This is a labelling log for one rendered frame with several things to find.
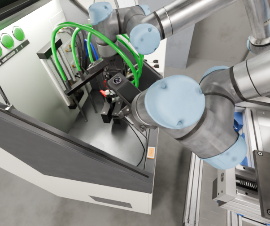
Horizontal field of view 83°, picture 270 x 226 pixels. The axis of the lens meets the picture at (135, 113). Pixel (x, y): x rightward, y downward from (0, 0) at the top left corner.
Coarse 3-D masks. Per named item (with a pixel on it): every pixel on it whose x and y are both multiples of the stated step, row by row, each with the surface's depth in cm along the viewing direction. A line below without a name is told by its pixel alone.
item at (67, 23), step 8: (64, 24) 49; (72, 24) 48; (80, 24) 48; (56, 32) 54; (96, 32) 48; (104, 40) 48; (56, 56) 63; (56, 64) 66; (128, 64) 52; (136, 72) 54; (64, 80) 73; (136, 80) 56
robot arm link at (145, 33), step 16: (176, 0) 39; (192, 0) 37; (208, 0) 37; (224, 0) 38; (144, 16) 44; (160, 16) 39; (176, 16) 38; (192, 16) 39; (208, 16) 41; (128, 32) 43; (144, 32) 37; (160, 32) 40; (176, 32) 42; (144, 48) 40
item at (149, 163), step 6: (150, 132) 75; (156, 132) 75; (150, 138) 73; (156, 138) 73; (150, 144) 71; (156, 144) 71; (144, 162) 66; (150, 162) 65; (144, 168) 64; (150, 168) 64
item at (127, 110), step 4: (124, 108) 41; (128, 108) 40; (124, 112) 41; (128, 112) 40; (128, 116) 40; (132, 116) 40; (132, 120) 40; (136, 120) 35; (136, 124) 40; (140, 124) 41; (136, 128) 45; (140, 128) 41; (144, 128) 41; (148, 128) 40; (152, 128) 36
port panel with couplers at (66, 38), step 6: (60, 12) 77; (54, 18) 73; (60, 18) 77; (54, 24) 73; (60, 30) 75; (60, 36) 78; (66, 36) 83; (66, 42) 83; (66, 48) 83; (66, 54) 84; (72, 54) 90; (72, 60) 90; (78, 60) 97; (72, 66) 91
